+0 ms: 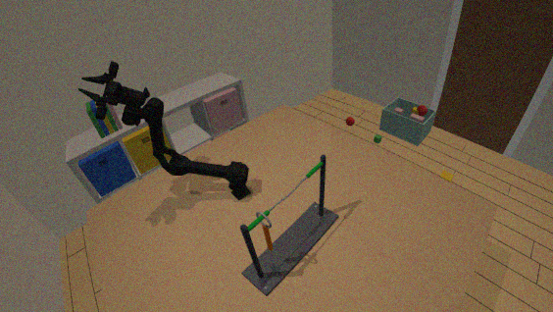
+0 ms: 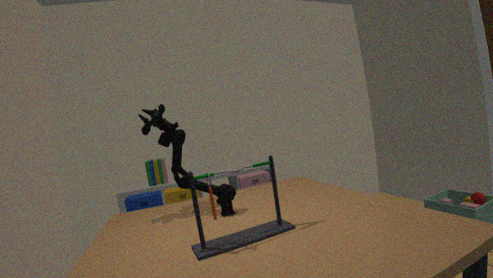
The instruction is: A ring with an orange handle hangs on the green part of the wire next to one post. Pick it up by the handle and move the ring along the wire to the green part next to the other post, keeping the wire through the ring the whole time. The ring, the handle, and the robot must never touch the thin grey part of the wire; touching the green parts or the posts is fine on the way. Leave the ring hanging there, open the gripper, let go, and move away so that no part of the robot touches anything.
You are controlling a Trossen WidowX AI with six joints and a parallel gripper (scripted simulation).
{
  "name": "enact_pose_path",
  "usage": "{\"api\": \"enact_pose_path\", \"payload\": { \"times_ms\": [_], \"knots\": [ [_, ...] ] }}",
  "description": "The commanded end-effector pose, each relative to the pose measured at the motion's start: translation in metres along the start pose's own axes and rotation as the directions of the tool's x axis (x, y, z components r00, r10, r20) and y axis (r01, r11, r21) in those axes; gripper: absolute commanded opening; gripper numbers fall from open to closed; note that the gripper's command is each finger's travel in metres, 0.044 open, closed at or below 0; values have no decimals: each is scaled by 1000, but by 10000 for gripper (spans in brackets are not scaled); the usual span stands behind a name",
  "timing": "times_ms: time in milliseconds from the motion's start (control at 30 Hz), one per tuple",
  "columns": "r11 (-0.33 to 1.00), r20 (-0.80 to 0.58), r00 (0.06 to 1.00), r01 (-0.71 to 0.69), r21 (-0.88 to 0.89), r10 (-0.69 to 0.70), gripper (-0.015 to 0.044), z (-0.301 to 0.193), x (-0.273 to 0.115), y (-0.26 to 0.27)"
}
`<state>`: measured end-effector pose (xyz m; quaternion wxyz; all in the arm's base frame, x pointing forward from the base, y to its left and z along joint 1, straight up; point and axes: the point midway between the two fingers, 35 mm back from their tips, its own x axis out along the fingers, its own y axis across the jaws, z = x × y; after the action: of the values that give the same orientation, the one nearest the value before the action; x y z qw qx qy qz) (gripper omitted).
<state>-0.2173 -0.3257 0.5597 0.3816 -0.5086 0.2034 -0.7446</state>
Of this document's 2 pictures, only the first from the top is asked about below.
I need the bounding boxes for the orange handle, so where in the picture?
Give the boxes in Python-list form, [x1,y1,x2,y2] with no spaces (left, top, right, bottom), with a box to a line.
[256,211,273,251]

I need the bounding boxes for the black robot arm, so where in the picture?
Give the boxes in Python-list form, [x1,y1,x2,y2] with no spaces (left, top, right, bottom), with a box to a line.
[104,80,251,200]

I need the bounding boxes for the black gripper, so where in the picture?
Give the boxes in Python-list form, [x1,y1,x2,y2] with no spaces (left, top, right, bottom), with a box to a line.
[78,61,130,120]

